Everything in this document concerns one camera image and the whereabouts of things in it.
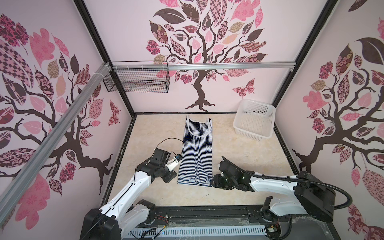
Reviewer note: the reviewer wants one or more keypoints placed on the aluminium rail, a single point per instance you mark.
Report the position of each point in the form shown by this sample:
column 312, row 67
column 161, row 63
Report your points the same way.
column 212, row 66
column 22, row 181

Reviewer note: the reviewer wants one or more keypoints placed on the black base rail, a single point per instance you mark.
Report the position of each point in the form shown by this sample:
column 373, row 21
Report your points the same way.
column 207, row 213

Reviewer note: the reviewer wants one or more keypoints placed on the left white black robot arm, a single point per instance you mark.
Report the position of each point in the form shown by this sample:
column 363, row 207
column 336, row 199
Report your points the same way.
column 118, row 217

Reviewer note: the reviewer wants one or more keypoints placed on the black wire mesh basket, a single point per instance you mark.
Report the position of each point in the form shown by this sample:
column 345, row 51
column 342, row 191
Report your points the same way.
column 138, row 77

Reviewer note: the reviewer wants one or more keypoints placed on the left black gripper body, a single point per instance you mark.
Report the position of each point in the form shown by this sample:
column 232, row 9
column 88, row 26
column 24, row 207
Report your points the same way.
column 165, row 175

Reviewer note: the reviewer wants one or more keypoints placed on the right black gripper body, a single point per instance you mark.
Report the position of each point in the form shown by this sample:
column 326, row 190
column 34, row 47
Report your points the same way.
column 221, row 182

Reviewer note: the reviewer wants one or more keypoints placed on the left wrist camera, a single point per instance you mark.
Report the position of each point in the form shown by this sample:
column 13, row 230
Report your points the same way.
column 161, row 158

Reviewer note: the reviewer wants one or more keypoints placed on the back aluminium rail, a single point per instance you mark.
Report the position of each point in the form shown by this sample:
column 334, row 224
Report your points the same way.
column 212, row 66

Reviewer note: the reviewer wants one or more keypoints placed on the left aluminium rail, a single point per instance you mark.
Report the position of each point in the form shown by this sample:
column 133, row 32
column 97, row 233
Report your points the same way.
column 22, row 181

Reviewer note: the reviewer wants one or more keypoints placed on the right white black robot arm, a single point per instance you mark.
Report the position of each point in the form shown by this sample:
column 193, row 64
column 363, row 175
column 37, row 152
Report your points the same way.
column 301, row 194

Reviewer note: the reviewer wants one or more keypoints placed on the white slotted cable duct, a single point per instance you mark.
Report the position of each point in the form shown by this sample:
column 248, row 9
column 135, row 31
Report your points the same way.
column 194, row 232

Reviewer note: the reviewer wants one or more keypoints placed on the white plastic laundry basket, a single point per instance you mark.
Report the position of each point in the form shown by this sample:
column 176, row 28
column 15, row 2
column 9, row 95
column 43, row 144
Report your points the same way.
column 255, row 120

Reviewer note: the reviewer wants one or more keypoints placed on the blue white striped tank top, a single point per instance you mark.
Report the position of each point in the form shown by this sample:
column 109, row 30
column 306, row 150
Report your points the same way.
column 196, row 167

